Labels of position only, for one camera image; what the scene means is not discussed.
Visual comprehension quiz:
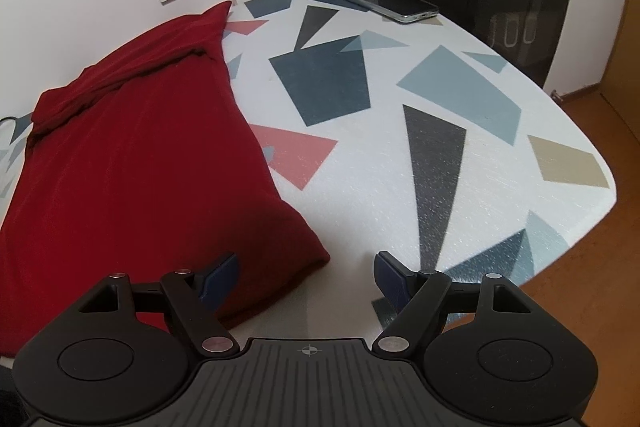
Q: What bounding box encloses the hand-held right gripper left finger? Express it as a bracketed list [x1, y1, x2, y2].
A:
[75, 251, 240, 356]

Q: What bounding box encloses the black smartphone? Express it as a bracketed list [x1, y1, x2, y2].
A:
[336, 0, 441, 25]

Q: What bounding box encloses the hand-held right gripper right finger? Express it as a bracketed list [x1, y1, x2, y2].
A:
[371, 251, 535, 356]

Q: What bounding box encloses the red fleece garment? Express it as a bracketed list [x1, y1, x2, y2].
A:
[0, 1, 332, 358]

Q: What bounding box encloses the geometric patterned tablecloth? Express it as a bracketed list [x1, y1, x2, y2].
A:
[0, 0, 617, 323]

